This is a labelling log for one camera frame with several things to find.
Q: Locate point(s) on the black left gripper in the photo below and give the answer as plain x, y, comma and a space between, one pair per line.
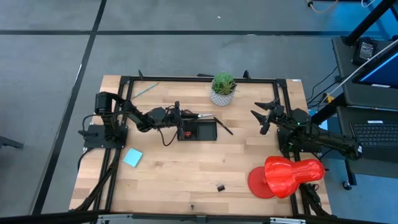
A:
178, 124

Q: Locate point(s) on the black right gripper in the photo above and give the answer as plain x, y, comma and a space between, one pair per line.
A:
276, 113

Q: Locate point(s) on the blue sticky note pad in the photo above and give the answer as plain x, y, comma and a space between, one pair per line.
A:
132, 157

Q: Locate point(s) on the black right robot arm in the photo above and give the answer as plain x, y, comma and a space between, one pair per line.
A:
326, 137

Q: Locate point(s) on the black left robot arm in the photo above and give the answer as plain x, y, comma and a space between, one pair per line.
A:
102, 102

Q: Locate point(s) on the black mesh desk organizer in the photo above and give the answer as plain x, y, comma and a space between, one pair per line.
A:
206, 130

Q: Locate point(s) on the thin black pen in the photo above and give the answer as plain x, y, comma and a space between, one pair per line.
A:
223, 126

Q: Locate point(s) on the artificial plant in white pot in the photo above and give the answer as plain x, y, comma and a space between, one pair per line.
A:
221, 98

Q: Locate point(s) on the teal pencil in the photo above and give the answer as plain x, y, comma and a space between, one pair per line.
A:
145, 91

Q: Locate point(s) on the red desk lamp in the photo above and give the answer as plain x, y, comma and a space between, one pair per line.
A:
280, 177

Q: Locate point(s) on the black side desk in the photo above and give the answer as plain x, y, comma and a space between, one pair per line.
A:
345, 62

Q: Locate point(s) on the black laptop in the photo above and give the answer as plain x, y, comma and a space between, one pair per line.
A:
376, 133

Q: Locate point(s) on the black device with label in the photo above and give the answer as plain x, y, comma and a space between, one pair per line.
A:
366, 51

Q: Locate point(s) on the black computer monitor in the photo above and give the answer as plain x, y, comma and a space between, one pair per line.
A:
382, 73

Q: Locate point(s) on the black diagonal stand pole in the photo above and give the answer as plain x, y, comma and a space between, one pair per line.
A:
368, 21

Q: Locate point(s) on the black chair base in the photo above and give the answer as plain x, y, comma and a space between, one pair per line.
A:
9, 142

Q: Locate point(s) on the black aluminium table frame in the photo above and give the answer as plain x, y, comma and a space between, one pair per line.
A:
186, 79

